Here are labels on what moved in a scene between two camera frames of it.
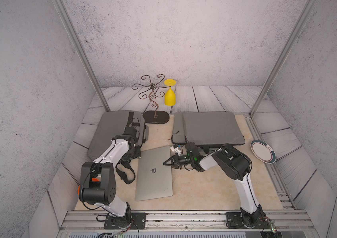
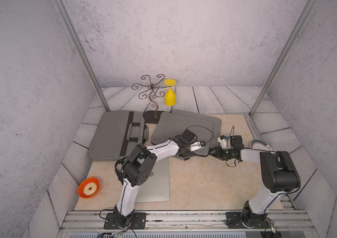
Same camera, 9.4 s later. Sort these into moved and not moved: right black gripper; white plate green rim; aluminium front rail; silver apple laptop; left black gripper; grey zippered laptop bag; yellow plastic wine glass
Moved: left black gripper; right black gripper
Not moved: grey zippered laptop bag; white plate green rim; silver apple laptop; aluminium front rail; yellow plastic wine glass
